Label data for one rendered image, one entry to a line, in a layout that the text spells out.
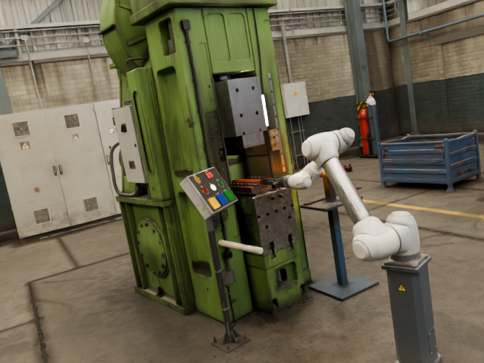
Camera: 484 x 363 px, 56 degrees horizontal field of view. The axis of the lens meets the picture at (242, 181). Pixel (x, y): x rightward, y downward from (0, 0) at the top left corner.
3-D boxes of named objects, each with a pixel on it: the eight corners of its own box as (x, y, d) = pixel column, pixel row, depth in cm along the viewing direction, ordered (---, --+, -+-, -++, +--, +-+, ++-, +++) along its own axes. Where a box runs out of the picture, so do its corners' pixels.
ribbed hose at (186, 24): (235, 256, 337) (192, 19, 311) (226, 259, 333) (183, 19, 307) (231, 255, 341) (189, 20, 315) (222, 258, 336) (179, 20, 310)
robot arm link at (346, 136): (336, 136, 276) (319, 140, 270) (353, 120, 261) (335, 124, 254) (346, 155, 272) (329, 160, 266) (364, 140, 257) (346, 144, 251)
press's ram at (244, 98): (276, 128, 347) (267, 75, 341) (236, 136, 324) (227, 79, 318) (241, 132, 380) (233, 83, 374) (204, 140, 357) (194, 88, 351)
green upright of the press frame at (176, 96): (253, 311, 355) (200, 6, 321) (227, 325, 340) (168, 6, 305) (221, 299, 390) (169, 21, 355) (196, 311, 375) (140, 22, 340)
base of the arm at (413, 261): (431, 254, 250) (431, 244, 249) (416, 269, 234) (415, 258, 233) (399, 251, 263) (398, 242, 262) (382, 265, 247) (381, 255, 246)
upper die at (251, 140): (264, 143, 341) (262, 131, 339) (244, 148, 329) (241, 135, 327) (230, 145, 374) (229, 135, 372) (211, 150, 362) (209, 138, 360)
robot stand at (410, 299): (442, 357, 257) (431, 256, 247) (429, 377, 242) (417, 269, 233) (408, 349, 270) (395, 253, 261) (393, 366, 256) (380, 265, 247)
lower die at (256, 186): (271, 189, 346) (270, 178, 345) (252, 196, 334) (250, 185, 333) (238, 188, 379) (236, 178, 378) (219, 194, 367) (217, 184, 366)
